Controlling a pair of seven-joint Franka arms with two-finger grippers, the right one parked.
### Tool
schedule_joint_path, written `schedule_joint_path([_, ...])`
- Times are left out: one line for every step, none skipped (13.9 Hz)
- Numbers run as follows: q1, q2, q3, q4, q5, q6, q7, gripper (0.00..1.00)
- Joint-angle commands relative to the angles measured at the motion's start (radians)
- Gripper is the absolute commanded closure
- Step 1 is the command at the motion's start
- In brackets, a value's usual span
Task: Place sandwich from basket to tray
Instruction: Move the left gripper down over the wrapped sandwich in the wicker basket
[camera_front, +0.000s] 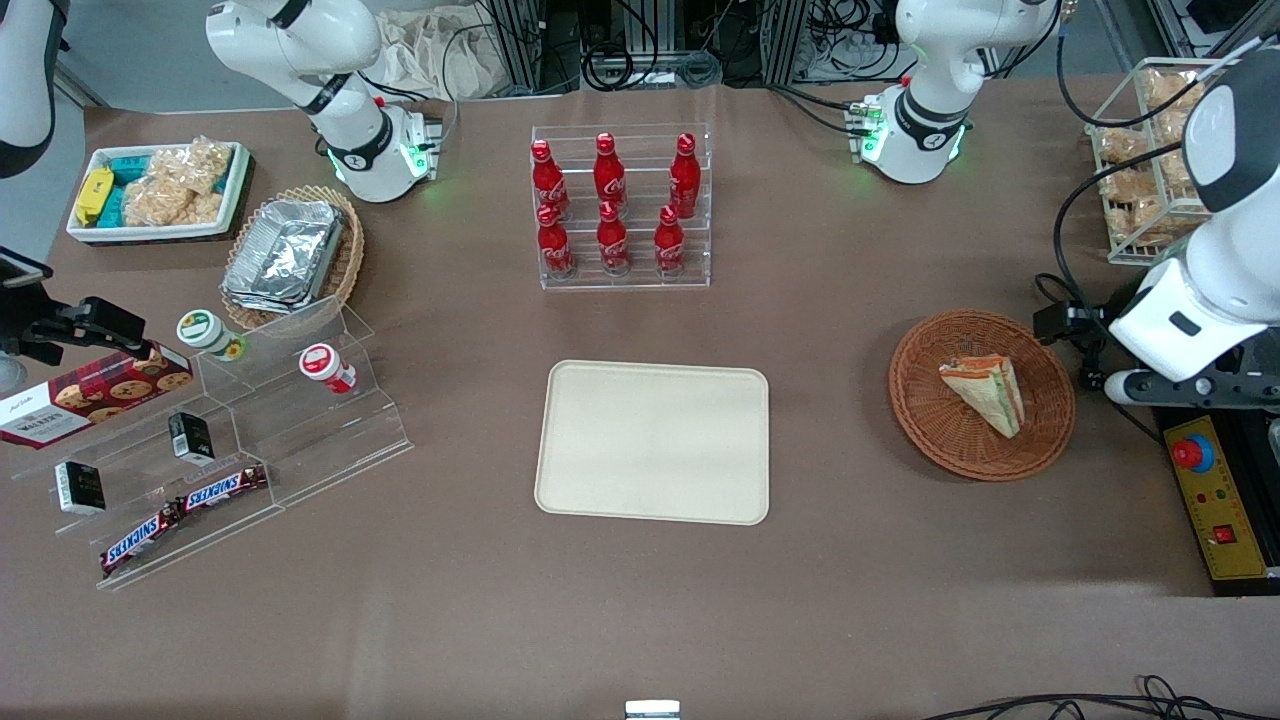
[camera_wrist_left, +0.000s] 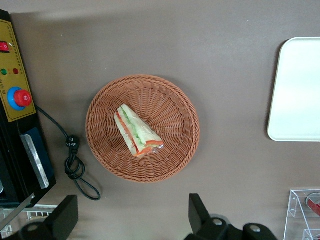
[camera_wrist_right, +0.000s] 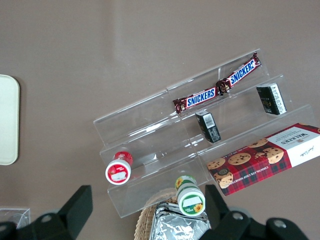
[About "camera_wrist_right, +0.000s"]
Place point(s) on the aluminium foil container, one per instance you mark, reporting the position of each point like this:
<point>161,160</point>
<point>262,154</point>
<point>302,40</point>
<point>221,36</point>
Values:
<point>175,225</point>

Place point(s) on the clear acrylic tiered riser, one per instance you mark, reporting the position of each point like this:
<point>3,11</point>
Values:
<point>240,110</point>
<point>150,140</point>

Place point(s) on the light wicker basket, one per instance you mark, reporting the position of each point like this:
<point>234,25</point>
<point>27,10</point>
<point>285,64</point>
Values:
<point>143,220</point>

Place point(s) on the small black carton box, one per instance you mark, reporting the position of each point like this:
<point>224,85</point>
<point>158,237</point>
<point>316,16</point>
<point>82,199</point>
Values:
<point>208,126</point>
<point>271,98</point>

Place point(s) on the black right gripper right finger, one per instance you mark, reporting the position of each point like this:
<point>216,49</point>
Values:
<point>220,215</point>

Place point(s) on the Snickers chocolate bar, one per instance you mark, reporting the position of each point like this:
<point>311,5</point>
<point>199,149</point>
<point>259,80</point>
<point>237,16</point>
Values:
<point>200,96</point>
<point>241,72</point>

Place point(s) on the clear acrylic bottle rack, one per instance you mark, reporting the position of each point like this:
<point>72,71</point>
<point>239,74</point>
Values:
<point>15,216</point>

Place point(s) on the green-lidded sunflower jar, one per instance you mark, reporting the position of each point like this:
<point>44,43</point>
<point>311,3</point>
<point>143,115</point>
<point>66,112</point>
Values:
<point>190,197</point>

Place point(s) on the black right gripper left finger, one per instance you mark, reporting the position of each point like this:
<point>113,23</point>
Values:
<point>72,210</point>

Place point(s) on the red-lidded small jar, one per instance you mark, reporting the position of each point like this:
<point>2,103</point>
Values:
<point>118,170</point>

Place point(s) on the cream plastic serving tray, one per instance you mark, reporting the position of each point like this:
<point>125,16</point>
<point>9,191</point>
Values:
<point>8,120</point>

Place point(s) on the Walkers red tartan cookie box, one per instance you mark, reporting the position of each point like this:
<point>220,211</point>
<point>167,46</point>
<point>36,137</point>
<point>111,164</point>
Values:
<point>265,160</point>

